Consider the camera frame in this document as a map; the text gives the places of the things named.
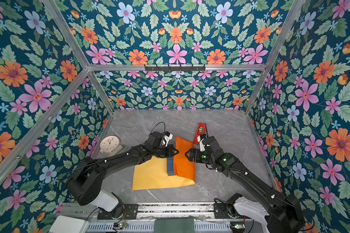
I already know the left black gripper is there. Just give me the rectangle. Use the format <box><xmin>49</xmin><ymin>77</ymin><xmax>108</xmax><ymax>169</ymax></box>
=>
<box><xmin>151</xmin><ymin>144</ymin><xmax>180</xmax><ymax>158</ymax></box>

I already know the red tape dispenser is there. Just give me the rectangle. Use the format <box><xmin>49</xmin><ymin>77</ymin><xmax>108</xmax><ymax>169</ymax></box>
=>
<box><xmin>193</xmin><ymin>123</ymin><xmax>206</xmax><ymax>143</ymax></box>

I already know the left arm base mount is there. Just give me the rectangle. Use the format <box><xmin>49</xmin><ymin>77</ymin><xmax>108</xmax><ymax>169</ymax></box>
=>
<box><xmin>97</xmin><ymin>203</ymin><xmax>139</xmax><ymax>220</ymax></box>

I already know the blue gift box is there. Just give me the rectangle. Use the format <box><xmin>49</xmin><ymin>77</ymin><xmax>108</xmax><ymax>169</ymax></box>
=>
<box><xmin>166</xmin><ymin>157</ymin><xmax>175</xmax><ymax>176</ymax></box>

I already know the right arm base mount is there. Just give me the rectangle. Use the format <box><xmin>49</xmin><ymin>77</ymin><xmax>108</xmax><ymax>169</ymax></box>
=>
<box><xmin>213</xmin><ymin>198</ymin><xmax>249</xmax><ymax>219</ymax></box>

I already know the green centre box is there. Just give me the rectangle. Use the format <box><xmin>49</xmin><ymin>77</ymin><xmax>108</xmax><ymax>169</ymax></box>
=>
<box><xmin>154</xmin><ymin>218</ymin><xmax>195</xmax><ymax>233</ymax></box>

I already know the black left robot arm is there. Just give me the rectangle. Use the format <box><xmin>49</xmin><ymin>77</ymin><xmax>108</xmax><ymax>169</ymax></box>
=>
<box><xmin>66</xmin><ymin>132</ymin><xmax>179</xmax><ymax>212</ymax></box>

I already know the round white analog clock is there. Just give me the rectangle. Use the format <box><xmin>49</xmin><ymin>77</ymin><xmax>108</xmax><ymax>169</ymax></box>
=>
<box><xmin>100</xmin><ymin>136</ymin><xmax>123</xmax><ymax>156</ymax></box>

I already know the white box bottom left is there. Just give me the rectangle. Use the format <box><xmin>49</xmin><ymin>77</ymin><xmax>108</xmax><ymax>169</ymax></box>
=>
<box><xmin>49</xmin><ymin>216</ymin><xmax>90</xmax><ymax>233</ymax></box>

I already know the yellow wrapping paper sheet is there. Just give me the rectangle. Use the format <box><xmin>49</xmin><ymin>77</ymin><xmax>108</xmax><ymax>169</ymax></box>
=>
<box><xmin>132</xmin><ymin>135</ymin><xmax>197</xmax><ymax>192</ymax></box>

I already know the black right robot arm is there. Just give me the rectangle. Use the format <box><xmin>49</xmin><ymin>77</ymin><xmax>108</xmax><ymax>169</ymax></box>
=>
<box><xmin>185</xmin><ymin>136</ymin><xmax>305</xmax><ymax>233</ymax></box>

